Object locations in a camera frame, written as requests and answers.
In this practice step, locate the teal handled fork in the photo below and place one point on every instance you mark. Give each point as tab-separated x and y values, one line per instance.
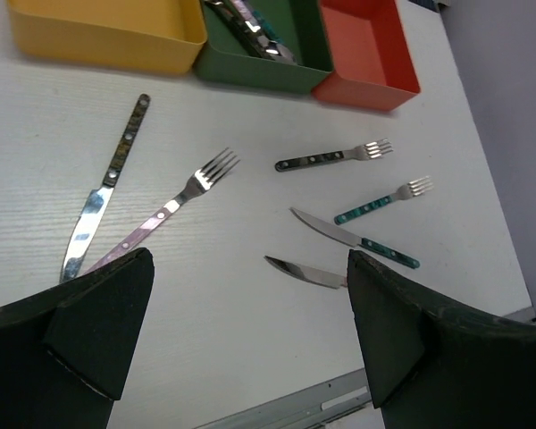
407	191

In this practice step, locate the red container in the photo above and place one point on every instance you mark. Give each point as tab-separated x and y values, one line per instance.
372	65

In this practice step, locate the pink handled knife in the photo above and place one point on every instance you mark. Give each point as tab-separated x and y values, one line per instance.
309	274

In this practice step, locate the dark handled fork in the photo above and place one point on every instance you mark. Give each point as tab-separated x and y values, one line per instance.
365	152

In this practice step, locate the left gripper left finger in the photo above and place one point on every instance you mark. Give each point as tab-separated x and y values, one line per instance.
65	353

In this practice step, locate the yellow container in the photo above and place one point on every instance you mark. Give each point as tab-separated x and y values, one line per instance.
159	37

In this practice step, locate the pink handled fork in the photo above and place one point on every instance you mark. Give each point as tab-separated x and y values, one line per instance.
200	182

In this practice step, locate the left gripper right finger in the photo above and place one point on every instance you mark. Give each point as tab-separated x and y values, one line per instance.
434	362

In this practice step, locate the teal handled knife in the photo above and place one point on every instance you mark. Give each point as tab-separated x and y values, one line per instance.
352	240

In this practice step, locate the dark handled spoon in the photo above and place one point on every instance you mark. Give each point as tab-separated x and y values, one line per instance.
236	16

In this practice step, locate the dark handled knife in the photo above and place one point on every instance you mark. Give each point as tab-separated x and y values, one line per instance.
98	199

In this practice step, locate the teal handled spoon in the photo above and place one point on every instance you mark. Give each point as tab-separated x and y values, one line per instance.
264	33

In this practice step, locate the green container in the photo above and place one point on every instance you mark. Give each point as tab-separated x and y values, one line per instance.
299	23

